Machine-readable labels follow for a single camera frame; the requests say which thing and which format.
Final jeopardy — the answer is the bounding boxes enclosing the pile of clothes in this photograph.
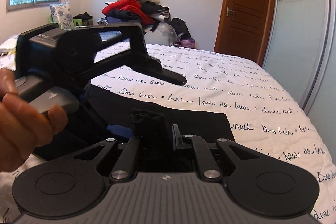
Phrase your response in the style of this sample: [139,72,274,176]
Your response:
[98,0,196,49]

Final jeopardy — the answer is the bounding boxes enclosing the left hand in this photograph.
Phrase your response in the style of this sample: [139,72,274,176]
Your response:
[1,68,68,172]

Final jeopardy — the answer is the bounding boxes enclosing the folded fabrics stack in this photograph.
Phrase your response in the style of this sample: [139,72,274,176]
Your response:
[0,35,18,71]

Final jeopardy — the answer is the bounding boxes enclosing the brown wooden door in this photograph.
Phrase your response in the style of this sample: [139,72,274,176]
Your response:
[214,0,275,65]

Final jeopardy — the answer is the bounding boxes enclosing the black pants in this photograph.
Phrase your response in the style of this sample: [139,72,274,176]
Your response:
[34,85,234,176]

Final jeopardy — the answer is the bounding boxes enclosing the frosted sliding wardrobe door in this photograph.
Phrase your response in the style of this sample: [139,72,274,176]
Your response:
[262,0,336,119]

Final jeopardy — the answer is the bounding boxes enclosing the floral pillow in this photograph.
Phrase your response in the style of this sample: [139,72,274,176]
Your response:
[50,2,73,23]

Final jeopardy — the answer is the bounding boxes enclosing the white script-print duvet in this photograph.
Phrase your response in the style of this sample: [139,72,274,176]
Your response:
[0,35,336,224]

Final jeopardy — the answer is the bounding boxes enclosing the green plastic chair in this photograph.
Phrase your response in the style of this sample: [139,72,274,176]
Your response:
[57,19,83,30]

